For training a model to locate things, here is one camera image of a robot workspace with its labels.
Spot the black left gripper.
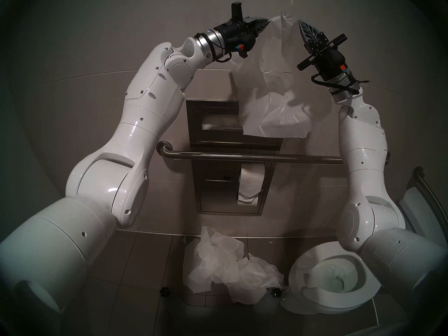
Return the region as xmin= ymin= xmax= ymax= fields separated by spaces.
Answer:
xmin=219 ymin=2 xmax=272 ymax=47

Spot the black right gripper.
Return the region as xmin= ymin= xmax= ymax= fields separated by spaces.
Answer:
xmin=297 ymin=21 xmax=347 ymax=78

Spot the white paper toilet seat cover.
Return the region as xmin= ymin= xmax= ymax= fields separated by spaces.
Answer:
xmin=231 ymin=12 xmax=314 ymax=139

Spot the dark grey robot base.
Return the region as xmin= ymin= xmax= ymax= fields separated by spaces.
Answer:
xmin=157 ymin=286 xmax=291 ymax=336

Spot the stack of folded seat covers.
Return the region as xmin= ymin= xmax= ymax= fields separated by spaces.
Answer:
xmin=202 ymin=115 xmax=243 ymax=131

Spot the white toilet paper roll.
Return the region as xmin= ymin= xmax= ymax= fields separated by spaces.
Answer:
xmin=237 ymin=161 xmax=265 ymax=205

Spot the white toilet bowl with seat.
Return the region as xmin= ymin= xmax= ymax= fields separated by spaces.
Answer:
xmin=280 ymin=246 xmax=382 ymax=315

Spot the pile of crumpled seat covers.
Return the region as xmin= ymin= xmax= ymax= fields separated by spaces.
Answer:
xmin=183 ymin=226 xmax=286 ymax=304

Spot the long steel grab bar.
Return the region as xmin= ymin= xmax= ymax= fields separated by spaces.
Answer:
xmin=156 ymin=140 xmax=391 ymax=165

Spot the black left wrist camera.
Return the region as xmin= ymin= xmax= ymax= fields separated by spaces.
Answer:
xmin=231 ymin=34 xmax=259 ymax=60

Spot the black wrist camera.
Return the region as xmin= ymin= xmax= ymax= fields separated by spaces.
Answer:
xmin=231 ymin=34 xmax=259 ymax=60
xmin=332 ymin=50 xmax=352 ymax=78

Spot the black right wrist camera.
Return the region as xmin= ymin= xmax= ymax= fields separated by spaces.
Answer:
xmin=332 ymin=50 xmax=352 ymax=78

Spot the black left wrist camera cable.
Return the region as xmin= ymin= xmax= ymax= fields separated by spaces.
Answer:
xmin=196 ymin=33 xmax=233 ymax=63

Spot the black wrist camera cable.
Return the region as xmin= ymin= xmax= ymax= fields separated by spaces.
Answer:
xmin=196 ymin=33 xmax=233 ymax=63
xmin=311 ymin=73 xmax=370 ymax=96

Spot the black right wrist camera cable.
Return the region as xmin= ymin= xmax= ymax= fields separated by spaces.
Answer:
xmin=311 ymin=73 xmax=370 ymax=96

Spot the stainless steel wall dispenser panel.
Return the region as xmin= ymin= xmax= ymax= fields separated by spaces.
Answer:
xmin=185 ymin=99 xmax=282 ymax=216

